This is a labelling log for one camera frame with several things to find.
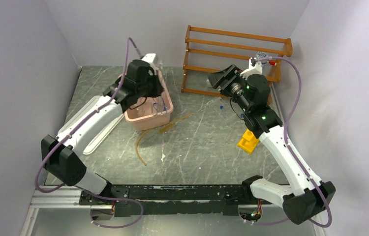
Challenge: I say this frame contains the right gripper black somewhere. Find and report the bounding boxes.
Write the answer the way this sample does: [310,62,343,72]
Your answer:
[206,63,251,113]

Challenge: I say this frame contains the blue safety glasses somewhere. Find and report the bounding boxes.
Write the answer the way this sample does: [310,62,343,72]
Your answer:
[152,102,167,115]

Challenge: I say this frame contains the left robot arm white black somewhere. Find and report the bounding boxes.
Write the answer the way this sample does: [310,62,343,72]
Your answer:
[41,57,164,205]

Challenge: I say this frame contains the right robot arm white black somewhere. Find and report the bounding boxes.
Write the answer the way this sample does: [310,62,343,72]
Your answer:
[208,65,336,228]

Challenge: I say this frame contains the pink plastic bin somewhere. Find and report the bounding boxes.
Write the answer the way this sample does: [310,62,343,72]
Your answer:
[124,70,174,131]

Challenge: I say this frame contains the wooden shelf rack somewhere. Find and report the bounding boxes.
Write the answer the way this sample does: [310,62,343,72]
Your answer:
[181,25,293,97]

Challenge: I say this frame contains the amber rubber tubing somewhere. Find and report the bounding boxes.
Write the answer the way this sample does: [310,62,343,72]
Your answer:
[135,113,193,166]

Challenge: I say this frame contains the blue white jar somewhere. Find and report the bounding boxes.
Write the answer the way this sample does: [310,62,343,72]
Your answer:
[256,52,269,60]

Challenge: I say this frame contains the yellow test tube rack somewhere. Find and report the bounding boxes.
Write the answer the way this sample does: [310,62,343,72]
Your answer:
[237,129,260,154]

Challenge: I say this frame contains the white bin lid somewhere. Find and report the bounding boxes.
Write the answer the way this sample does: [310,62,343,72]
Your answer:
[57,95,124,155]

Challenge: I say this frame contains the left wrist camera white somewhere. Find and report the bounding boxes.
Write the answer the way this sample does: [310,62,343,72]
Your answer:
[141,53,162,70]

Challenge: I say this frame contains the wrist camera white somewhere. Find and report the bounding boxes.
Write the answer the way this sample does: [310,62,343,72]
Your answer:
[141,53,162,70]
[240,58,263,79]

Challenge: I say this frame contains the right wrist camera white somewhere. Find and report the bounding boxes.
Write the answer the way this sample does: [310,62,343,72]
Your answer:
[240,58,263,79]

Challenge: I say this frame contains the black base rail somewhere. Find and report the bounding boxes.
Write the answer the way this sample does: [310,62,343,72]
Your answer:
[79,184,268,217]

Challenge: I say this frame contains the aluminium frame rail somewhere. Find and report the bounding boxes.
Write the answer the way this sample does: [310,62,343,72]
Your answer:
[20,185,91,236]

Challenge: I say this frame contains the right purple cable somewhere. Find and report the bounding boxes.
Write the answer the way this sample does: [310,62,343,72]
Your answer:
[253,57,333,228]

